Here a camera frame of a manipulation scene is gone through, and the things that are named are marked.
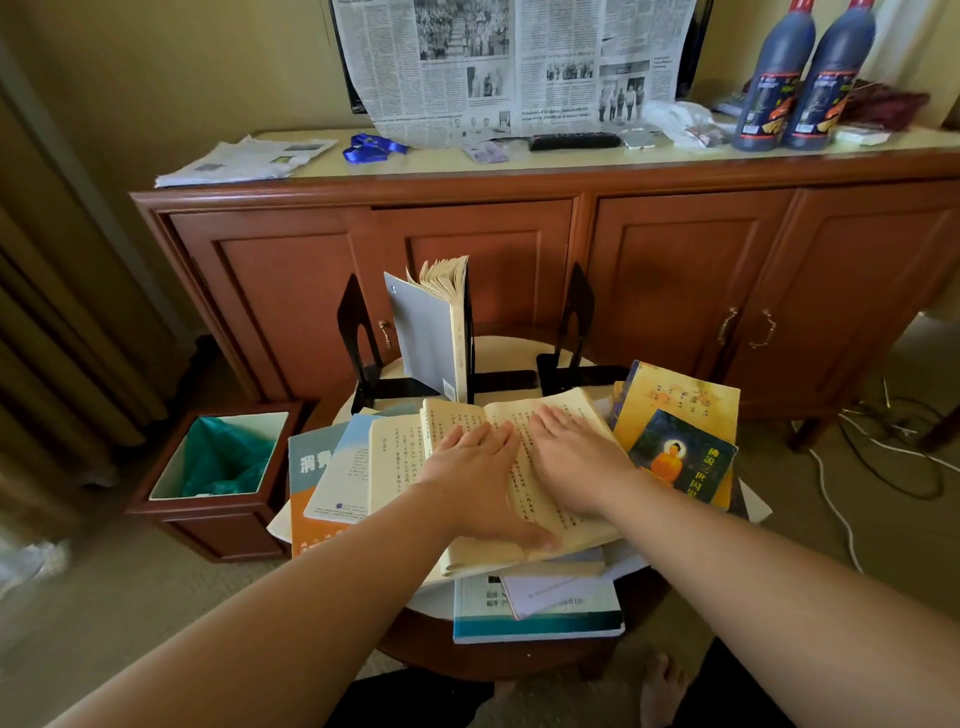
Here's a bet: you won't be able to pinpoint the person's right hand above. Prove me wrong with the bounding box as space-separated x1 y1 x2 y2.
527 404 643 519

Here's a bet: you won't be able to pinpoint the person's left hand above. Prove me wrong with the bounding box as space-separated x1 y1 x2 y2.
416 419 560 553

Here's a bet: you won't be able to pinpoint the black metal bookend rack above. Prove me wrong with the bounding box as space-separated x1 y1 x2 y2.
335 256 631 415

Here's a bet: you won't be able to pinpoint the dark figure cover book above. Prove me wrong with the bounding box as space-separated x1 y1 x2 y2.
626 408 740 505

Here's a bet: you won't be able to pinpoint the yellow cover book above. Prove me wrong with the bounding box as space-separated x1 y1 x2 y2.
608 359 742 511

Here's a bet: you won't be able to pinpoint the large white teal textbook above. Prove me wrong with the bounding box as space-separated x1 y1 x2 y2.
452 573 626 646

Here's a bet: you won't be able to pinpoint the small white blue book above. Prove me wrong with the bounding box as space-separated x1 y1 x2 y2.
303 410 380 526

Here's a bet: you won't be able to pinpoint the grey cover book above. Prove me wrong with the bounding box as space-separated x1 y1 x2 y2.
383 255 472 405

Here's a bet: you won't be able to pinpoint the teal orange cover book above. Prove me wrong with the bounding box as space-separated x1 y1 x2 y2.
287 423 352 558

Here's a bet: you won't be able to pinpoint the person's left forearm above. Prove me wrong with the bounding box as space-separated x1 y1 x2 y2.
44 479 466 728

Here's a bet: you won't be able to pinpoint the person's right forearm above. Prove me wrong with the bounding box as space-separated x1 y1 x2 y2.
596 472 960 728

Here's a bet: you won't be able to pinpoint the person's right leg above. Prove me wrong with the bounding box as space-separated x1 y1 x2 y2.
639 637 796 728

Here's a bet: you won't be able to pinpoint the round wooden table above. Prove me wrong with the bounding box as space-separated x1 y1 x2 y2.
329 333 676 684

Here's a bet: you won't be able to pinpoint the white paper sheets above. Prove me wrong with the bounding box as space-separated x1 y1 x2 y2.
599 479 774 585

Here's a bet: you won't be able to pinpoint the green bin liner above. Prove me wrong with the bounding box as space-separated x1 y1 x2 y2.
148 410 290 502

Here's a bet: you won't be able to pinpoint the wooden sideboard cabinet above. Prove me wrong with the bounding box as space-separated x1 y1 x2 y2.
128 127 960 421

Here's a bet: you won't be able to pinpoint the wooden trash bin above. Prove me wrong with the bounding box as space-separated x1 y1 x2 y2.
125 401 305 564

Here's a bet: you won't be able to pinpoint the black remote control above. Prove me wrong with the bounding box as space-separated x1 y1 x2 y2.
527 131 622 152

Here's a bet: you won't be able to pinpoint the white plastic bag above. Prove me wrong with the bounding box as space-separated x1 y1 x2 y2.
641 99 718 148

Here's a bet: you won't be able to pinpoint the hanging newspaper sheet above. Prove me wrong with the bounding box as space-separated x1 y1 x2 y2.
329 0 699 149

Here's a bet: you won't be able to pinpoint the folded newspaper pile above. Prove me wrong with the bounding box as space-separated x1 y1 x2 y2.
155 136 339 189

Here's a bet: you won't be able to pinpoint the black television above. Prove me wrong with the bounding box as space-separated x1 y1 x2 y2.
328 0 715 117

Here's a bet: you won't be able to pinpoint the dark blue red-capped bottle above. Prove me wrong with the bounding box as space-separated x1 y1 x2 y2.
782 0 877 151
731 0 817 154

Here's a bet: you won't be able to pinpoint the beige curtain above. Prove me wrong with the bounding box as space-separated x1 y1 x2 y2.
0 37 189 541

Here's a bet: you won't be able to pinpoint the white sheer curtain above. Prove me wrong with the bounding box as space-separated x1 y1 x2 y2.
0 524 76 601

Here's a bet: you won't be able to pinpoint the dark red bag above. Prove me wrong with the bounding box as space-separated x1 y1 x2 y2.
839 80 931 133

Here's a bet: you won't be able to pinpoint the cream curtain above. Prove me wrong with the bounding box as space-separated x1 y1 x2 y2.
873 0 960 129

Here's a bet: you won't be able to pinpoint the white cable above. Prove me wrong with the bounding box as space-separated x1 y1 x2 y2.
808 408 960 575

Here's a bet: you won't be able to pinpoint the black cable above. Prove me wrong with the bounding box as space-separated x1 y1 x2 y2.
836 374 960 502

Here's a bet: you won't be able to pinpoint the blue lanyard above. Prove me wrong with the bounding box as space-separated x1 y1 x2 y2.
342 132 410 165

